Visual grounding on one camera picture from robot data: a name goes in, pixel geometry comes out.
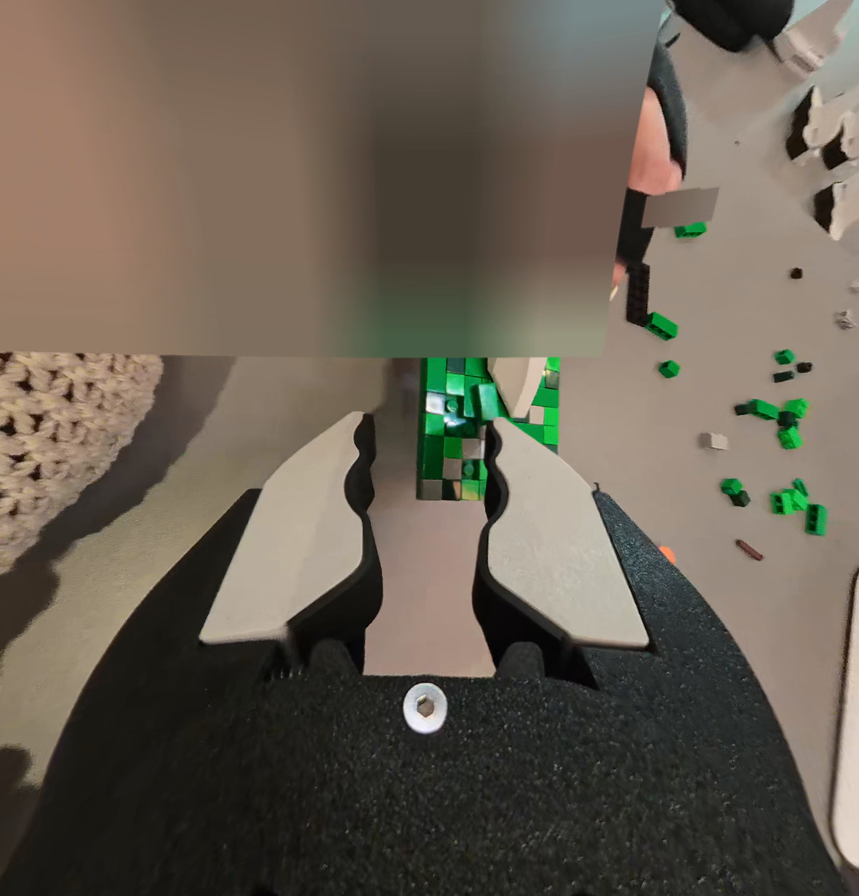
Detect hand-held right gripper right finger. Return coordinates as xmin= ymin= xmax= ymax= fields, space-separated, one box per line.
xmin=473 ymin=419 xmax=650 ymax=678

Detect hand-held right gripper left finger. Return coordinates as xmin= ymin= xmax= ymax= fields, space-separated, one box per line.
xmin=198 ymin=412 xmax=384 ymax=674

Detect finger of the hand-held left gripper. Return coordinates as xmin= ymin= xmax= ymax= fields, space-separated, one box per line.
xmin=488 ymin=357 xmax=549 ymax=422

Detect green mosaic lego build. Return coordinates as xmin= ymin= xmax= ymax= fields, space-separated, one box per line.
xmin=417 ymin=357 xmax=562 ymax=502

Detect black lego brick stack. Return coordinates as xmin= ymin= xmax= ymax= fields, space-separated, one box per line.
xmin=626 ymin=264 xmax=653 ymax=327

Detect scattered green lego bricks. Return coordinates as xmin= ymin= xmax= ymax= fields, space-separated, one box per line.
xmin=646 ymin=311 xmax=830 ymax=537

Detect person's left hand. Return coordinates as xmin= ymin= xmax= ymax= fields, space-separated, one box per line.
xmin=627 ymin=87 xmax=684 ymax=197

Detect cream knitted cloth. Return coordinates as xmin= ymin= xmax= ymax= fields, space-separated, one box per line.
xmin=0 ymin=353 xmax=165 ymax=583

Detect white and black block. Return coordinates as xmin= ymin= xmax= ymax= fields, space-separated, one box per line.
xmin=785 ymin=84 xmax=848 ymax=166
xmin=821 ymin=105 xmax=859 ymax=173
xmin=813 ymin=171 xmax=859 ymax=240

